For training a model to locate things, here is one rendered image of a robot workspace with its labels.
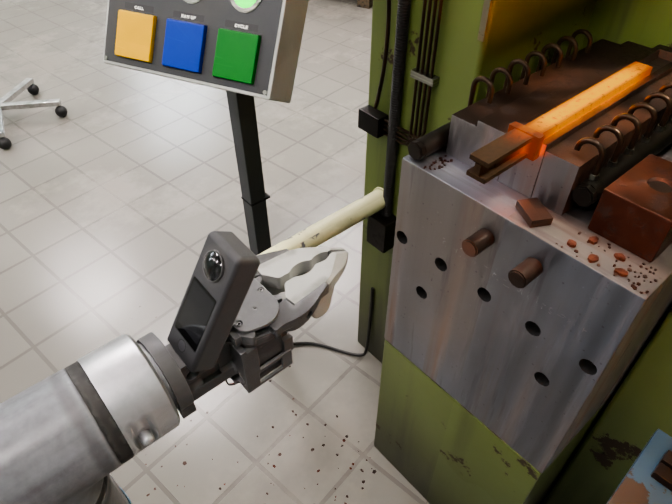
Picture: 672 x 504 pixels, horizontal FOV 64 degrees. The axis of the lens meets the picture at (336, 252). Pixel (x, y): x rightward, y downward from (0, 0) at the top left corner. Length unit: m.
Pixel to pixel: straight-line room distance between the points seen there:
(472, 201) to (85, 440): 0.55
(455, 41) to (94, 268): 1.55
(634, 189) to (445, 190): 0.24
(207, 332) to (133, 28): 0.69
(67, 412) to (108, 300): 1.54
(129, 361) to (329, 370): 1.24
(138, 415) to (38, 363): 1.46
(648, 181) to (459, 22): 0.39
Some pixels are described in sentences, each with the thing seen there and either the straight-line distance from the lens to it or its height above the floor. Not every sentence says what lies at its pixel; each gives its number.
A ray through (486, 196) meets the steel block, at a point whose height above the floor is 0.91.
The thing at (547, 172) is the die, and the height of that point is 0.96.
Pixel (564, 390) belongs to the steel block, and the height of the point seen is 0.69.
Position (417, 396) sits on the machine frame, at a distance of 1.17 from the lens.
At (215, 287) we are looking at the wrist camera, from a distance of 0.43.
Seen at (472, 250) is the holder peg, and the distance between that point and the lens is 0.75.
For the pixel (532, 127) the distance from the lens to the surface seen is 0.76.
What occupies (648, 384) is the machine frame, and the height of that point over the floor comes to 0.59.
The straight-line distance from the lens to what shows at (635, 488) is 0.78.
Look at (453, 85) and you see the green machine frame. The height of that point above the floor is 0.94.
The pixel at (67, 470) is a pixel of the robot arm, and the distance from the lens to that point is 0.45.
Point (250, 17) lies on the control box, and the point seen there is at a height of 1.06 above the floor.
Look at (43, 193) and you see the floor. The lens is 2.57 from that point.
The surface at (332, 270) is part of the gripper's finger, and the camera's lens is 0.51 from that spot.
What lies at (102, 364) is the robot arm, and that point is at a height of 1.02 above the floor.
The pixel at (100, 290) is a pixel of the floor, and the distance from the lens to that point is 2.02.
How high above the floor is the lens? 1.37
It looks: 43 degrees down
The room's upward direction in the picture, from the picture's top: straight up
